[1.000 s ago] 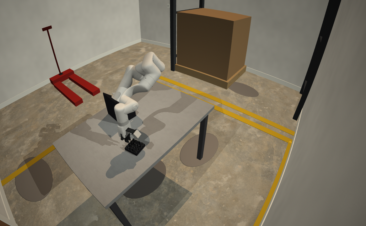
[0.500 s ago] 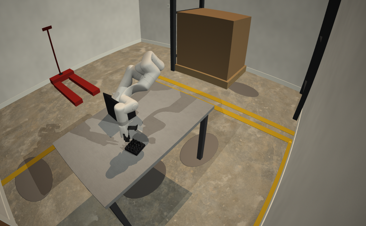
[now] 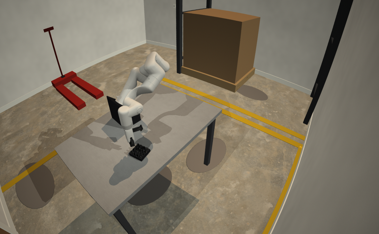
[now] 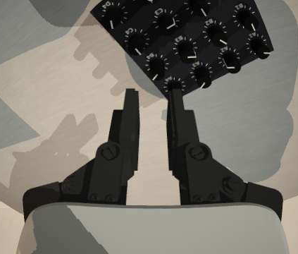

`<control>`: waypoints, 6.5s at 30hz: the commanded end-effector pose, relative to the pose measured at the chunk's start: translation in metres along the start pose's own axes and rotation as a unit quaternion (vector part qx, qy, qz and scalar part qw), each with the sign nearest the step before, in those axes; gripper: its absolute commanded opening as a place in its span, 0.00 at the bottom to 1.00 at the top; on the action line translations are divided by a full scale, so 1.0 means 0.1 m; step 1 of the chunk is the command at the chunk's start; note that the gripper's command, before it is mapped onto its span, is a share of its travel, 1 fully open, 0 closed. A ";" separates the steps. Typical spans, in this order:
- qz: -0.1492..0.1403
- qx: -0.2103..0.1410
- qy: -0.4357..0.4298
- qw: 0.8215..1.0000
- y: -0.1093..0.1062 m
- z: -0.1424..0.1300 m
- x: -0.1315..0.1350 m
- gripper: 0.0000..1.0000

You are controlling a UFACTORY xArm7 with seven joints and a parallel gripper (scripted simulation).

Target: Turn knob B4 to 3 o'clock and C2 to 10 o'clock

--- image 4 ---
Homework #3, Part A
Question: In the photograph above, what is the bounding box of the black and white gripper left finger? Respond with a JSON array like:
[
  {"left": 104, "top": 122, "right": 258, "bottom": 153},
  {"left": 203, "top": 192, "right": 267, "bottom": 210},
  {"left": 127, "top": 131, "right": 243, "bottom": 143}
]
[{"left": 23, "top": 88, "right": 140, "bottom": 221}]

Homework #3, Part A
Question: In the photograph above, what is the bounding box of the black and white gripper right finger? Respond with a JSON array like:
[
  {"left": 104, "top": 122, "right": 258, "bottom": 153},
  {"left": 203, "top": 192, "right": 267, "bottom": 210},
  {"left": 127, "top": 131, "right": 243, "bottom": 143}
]
[{"left": 166, "top": 89, "right": 283, "bottom": 221}]

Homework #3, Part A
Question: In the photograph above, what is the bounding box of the black knob box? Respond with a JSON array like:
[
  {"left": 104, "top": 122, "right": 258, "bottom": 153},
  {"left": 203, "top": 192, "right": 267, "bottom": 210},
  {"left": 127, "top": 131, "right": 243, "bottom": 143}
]
[{"left": 90, "top": 0, "right": 274, "bottom": 99}]

